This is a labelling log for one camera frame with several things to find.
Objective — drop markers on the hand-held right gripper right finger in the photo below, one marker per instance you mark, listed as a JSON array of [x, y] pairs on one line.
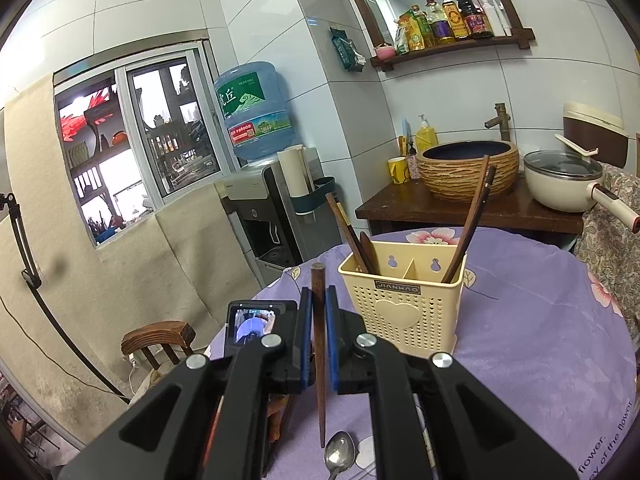
[[332, 340]]

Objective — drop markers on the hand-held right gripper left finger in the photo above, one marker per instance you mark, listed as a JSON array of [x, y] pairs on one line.
[[306, 340]]

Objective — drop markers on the brown wooden chopstick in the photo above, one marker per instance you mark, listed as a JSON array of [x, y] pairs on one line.
[[484, 205], [356, 240], [472, 210], [345, 232], [319, 310]]

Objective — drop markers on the cream plastic utensil holder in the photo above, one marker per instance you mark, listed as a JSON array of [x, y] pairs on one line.
[[400, 310]]

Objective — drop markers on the dark wooden spoon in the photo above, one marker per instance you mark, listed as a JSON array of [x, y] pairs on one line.
[[369, 255]]

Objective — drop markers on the dark wooden chair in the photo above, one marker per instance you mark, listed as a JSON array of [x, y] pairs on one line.
[[155, 335]]

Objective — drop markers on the grey water dispenser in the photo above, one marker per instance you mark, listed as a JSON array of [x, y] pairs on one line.
[[270, 225]]

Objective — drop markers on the metal spoon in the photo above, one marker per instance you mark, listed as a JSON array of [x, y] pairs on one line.
[[340, 452]]

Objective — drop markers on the blue cup holder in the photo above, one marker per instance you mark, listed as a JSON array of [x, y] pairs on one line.
[[315, 197]]

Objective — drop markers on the dark wooden counter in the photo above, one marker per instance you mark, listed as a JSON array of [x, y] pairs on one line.
[[400, 210]]

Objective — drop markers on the white paper cup stack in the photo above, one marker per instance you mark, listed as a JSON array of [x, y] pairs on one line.
[[292, 170]]

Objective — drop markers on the yellow mug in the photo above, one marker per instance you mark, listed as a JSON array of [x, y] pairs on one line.
[[398, 170]]

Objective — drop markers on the floral toothbrush cup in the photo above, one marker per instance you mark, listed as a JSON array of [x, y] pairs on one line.
[[413, 167]]

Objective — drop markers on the purple floral tablecloth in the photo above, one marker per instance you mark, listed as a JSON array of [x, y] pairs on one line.
[[525, 320]]

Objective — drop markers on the sliding glass window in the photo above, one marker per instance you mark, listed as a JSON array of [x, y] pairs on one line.
[[150, 135]]

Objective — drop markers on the blue water jug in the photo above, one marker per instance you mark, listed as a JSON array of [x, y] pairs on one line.
[[255, 110]]

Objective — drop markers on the woven pattern sink basin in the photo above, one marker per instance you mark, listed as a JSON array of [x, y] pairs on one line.
[[470, 175]]

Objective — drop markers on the blue toothbrush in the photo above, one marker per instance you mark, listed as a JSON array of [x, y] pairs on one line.
[[406, 132]]

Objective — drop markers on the yellow dish soap bottle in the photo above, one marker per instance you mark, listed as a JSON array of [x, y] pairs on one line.
[[426, 137]]

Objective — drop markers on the cream pot with glass lid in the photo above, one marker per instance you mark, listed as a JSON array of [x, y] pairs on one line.
[[560, 185]]

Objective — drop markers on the brass faucet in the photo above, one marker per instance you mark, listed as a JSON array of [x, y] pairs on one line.
[[502, 122]]

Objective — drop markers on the green hanging packet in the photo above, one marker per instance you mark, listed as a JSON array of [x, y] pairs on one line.
[[347, 50]]

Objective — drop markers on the pink bowl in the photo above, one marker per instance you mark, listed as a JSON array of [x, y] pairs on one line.
[[385, 52]]

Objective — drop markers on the paisley floral cloth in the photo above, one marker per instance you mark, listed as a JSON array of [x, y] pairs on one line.
[[610, 240]]

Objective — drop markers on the green yellow food packet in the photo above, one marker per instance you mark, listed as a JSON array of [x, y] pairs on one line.
[[404, 37]]

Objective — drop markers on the white rice paddle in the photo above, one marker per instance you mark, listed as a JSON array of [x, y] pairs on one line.
[[575, 146]]

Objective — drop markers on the yellow green oil bottle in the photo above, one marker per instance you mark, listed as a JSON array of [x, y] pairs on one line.
[[421, 30]]

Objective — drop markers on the purple label oil bottle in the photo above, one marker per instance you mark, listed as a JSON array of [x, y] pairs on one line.
[[440, 25]]

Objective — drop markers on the brown and cream rice cooker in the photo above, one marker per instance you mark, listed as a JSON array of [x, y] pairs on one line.
[[600, 130]]

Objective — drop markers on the orange label oil bottle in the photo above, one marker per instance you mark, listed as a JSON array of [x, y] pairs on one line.
[[452, 20]]

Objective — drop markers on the wooden framed mirror shelf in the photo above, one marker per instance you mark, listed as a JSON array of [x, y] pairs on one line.
[[505, 42]]

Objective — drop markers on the dark soy sauce bottle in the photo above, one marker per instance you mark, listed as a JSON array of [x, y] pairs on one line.
[[475, 17]]

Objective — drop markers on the beige wall cloth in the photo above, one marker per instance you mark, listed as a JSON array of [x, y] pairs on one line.
[[190, 270]]

